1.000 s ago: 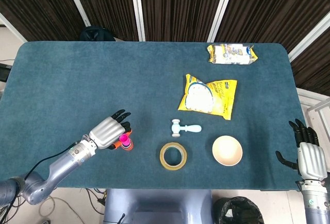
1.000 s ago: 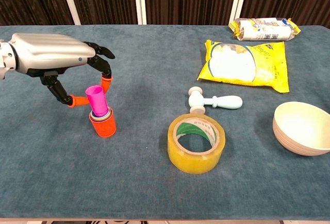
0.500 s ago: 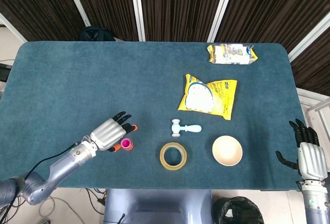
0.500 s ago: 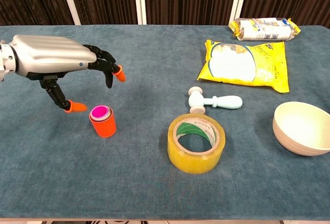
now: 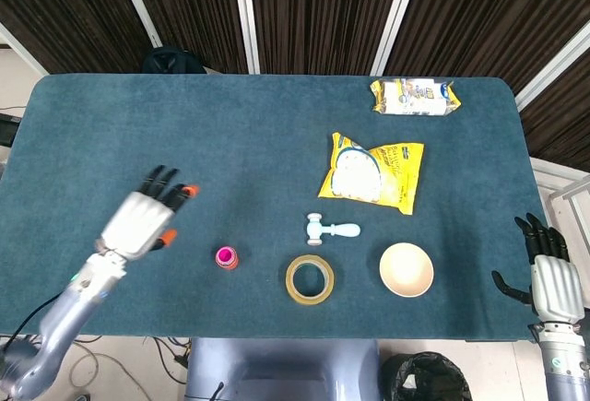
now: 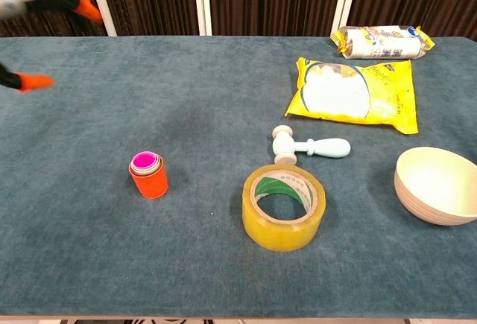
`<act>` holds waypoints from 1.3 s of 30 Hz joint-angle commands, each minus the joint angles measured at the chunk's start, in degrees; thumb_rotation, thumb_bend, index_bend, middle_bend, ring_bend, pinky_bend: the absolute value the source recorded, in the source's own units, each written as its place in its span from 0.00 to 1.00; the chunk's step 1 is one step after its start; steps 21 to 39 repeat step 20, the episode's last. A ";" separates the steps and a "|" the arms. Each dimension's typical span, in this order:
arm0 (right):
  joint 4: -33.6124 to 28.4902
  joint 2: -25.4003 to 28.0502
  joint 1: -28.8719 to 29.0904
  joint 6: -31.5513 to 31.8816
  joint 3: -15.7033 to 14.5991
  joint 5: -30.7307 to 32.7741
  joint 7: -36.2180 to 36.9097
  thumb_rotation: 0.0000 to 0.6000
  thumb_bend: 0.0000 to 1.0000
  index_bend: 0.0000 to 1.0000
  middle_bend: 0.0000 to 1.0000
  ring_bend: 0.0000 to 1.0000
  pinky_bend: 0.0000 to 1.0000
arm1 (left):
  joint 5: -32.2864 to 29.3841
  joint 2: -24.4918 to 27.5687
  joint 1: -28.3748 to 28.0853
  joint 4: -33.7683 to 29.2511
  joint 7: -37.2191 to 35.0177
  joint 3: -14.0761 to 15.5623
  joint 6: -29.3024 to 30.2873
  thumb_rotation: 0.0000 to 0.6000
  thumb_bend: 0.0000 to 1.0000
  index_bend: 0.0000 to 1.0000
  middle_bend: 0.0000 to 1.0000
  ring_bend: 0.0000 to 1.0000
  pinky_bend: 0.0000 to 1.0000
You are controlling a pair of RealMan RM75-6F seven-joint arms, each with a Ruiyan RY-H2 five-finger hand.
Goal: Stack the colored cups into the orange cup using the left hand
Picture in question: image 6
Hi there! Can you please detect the pink plastic cup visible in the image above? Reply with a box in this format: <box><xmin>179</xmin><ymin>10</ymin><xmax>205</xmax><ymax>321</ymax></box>
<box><xmin>133</xmin><ymin>151</ymin><xmax>157</xmax><ymax>171</ymax></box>

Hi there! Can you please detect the yellow plastic cup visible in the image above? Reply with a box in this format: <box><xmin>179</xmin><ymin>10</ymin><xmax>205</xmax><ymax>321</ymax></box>
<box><xmin>130</xmin><ymin>152</ymin><xmax>162</xmax><ymax>175</ymax></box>

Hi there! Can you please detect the orange plastic cup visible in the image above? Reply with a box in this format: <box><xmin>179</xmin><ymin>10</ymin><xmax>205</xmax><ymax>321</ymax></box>
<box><xmin>128</xmin><ymin>158</ymin><xmax>169</xmax><ymax>200</ymax></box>

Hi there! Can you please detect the teal table cloth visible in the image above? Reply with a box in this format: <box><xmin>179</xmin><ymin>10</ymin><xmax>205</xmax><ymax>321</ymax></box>
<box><xmin>0</xmin><ymin>35</ymin><xmax>477</xmax><ymax>320</ymax></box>

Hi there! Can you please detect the large yellow snack bag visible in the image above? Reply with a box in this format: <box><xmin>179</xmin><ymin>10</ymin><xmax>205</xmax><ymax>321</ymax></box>
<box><xmin>284</xmin><ymin>57</ymin><xmax>420</xmax><ymax>136</ymax></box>

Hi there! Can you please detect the light blue toy hammer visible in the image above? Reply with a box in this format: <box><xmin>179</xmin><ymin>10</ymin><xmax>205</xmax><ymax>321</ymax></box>
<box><xmin>271</xmin><ymin>124</ymin><xmax>352</xmax><ymax>165</ymax></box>

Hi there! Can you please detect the yellow packing tape roll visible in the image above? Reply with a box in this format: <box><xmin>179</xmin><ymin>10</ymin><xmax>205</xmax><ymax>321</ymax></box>
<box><xmin>241</xmin><ymin>164</ymin><xmax>327</xmax><ymax>252</ymax></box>

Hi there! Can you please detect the small white yellow snack pack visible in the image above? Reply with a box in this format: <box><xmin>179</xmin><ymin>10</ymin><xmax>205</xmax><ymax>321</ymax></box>
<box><xmin>330</xmin><ymin>25</ymin><xmax>436</xmax><ymax>60</ymax></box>

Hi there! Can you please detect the cream bowl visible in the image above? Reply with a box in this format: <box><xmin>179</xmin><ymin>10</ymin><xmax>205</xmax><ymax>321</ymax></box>
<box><xmin>394</xmin><ymin>146</ymin><xmax>477</xmax><ymax>227</ymax></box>

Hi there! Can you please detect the white partition post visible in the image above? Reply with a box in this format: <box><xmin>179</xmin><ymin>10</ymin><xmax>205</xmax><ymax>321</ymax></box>
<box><xmin>83</xmin><ymin>0</ymin><xmax>118</xmax><ymax>37</ymax></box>
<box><xmin>330</xmin><ymin>0</ymin><xmax>361</xmax><ymax>36</ymax></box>
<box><xmin>192</xmin><ymin>0</ymin><xmax>212</xmax><ymax>36</ymax></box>

